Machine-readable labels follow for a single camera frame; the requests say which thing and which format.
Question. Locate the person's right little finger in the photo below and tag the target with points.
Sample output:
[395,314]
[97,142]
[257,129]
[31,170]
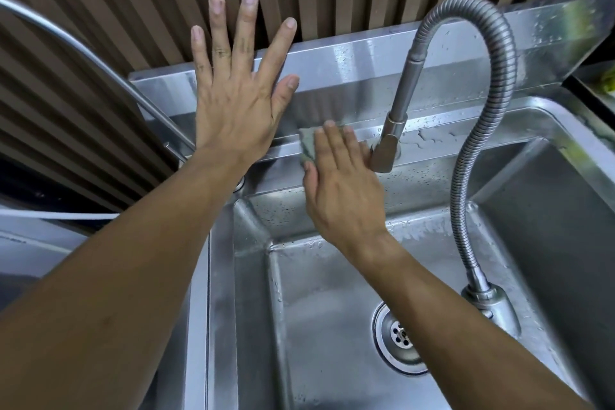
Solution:
[369,163]

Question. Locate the curved smooth metal faucet pipe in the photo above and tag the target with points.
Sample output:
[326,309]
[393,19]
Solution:
[96,56]

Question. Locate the person's left thumb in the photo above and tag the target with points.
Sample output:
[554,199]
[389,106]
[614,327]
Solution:
[286,97]

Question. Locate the person's left little finger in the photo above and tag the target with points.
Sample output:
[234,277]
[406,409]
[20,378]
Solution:
[199,59]

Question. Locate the round metal sink drain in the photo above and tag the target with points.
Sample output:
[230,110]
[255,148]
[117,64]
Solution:
[391,333]

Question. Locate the person's right hand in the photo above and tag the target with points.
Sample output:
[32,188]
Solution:
[343,203]

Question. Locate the yellow green sponge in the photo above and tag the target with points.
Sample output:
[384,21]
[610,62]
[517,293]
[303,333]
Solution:
[606,79]

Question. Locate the grey cleaning cloth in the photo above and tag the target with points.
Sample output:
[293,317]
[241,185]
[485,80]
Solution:
[307,143]

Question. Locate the person's left hand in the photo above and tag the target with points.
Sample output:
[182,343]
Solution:
[230,116]

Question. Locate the person's right middle finger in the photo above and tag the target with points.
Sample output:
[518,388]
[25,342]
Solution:
[345,149]

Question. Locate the person's left middle finger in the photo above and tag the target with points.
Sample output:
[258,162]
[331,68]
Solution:
[246,30]

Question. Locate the person's right forearm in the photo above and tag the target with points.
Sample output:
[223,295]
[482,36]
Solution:
[461,342]

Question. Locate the person's left forearm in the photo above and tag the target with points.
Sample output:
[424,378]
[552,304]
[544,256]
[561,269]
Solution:
[110,289]

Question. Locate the stainless steel neighbouring sink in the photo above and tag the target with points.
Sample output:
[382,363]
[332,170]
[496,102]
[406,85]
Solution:
[29,253]

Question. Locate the person's right thumb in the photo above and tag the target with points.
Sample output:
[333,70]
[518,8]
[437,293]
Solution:
[311,184]

